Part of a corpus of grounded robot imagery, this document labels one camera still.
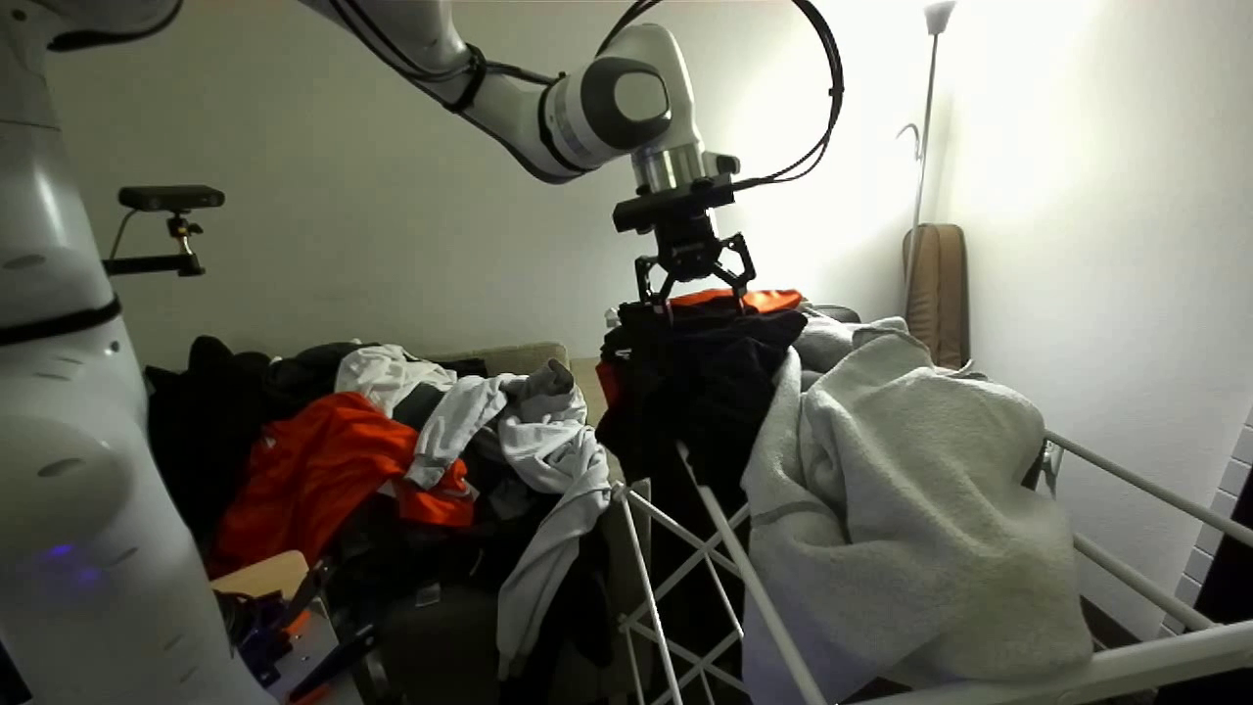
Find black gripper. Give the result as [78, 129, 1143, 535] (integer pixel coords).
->
[629, 196, 755, 307]

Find black shirt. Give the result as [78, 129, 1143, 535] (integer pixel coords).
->
[595, 303, 801, 525]

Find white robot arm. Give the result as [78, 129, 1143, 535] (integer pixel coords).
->
[0, 0, 729, 705]

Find orange shirt on rack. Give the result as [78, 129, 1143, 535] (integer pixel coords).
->
[664, 290, 806, 313]

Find white shirt on couch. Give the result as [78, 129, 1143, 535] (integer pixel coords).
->
[331, 345, 616, 679]

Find orange shirt on couch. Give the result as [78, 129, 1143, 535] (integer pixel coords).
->
[212, 392, 477, 573]

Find black clothes on couch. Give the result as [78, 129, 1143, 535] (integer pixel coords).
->
[143, 337, 353, 550]

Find grey sweatshirt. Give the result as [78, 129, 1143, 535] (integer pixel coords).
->
[744, 331, 1092, 700]

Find white floor lamp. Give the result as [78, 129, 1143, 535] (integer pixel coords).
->
[899, 0, 958, 230]

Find white clothes drying rack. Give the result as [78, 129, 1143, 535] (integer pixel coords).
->
[621, 433, 1253, 705]

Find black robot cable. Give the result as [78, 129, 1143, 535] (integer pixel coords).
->
[591, 0, 849, 196]

